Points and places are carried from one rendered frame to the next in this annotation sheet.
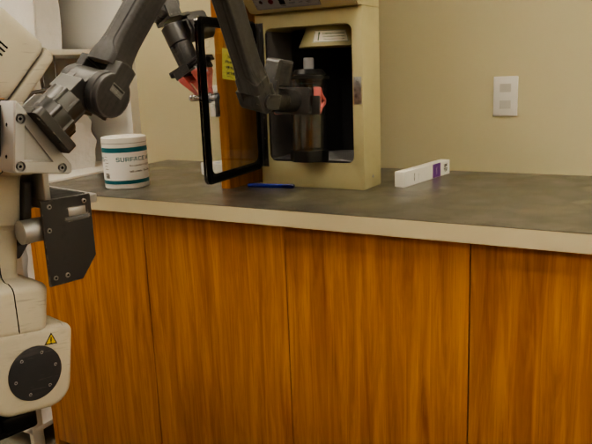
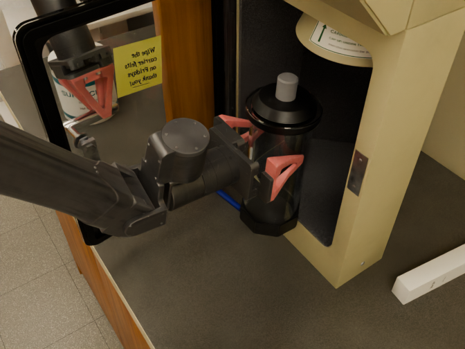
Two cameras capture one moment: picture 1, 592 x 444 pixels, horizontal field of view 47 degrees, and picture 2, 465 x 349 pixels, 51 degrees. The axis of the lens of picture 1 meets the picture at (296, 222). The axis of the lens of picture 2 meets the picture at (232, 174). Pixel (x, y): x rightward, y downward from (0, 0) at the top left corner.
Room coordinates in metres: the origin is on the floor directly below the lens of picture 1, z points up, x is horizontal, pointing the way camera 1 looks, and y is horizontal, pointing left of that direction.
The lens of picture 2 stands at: (1.31, -0.22, 1.65)
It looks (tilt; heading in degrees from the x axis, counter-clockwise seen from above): 44 degrees down; 25
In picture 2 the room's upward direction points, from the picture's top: straight up
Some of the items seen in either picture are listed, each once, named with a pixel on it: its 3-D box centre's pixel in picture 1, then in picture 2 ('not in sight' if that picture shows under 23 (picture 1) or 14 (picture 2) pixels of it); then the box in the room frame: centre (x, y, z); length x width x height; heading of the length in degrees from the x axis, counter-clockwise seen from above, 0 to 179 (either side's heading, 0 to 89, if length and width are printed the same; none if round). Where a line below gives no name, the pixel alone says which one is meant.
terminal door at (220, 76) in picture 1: (231, 99); (147, 116); (1.79, 0.15, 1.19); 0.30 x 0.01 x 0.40; 156
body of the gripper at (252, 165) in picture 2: (287, 100); (216, 168); (1.74, 0.01, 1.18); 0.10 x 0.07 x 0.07; 60
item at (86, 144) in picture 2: (215, 105); (90, 156); (1.69, 0.18, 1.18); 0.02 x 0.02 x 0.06; 66
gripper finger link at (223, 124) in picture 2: not in sight; (243, 140); (1.82, 0.00, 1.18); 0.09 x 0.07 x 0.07; 151
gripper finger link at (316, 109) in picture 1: (313, 100); (271, 164); (1.79, -0.06, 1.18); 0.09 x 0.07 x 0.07; 150
